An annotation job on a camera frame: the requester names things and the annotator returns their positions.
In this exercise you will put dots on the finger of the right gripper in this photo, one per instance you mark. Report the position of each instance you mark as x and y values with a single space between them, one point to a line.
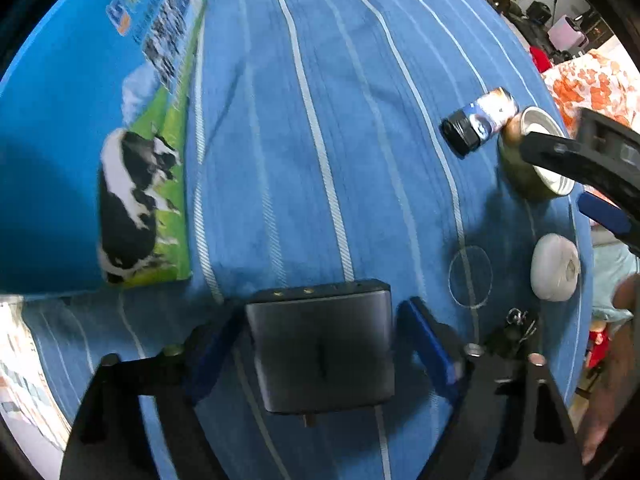
570 159
604 213

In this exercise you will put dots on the orange floral cushion chair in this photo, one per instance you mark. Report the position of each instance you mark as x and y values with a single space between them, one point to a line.
596 83

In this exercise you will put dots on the blue milk carton box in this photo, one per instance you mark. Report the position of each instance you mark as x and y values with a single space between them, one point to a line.
93 147

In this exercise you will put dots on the teal fabric pile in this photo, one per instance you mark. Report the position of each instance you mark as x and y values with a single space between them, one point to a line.
612 264

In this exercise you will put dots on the pink suitcase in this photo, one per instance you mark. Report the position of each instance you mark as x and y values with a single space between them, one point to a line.
566 35

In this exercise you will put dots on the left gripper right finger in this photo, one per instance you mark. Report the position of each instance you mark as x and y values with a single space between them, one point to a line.
508 419

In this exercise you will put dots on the red bag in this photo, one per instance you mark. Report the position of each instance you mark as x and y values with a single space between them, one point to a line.
540 59

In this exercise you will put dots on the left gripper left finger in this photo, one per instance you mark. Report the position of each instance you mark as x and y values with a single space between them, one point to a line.
137 419

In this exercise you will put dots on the blue striped tablecloth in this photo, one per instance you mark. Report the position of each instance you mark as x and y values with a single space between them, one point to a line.
314 156

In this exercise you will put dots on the white earbuds case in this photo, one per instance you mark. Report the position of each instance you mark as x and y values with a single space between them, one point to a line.
555 268

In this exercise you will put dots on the black rectangular device box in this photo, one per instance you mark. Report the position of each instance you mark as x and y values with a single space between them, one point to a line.
323 348

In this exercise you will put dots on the black key bunch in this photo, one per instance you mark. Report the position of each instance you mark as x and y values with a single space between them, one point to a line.
516 337

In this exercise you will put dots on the gold round tin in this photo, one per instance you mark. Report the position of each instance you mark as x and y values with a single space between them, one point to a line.
523 142

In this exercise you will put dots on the small bottle with black cap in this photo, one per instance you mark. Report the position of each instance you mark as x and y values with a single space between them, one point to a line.
471 126

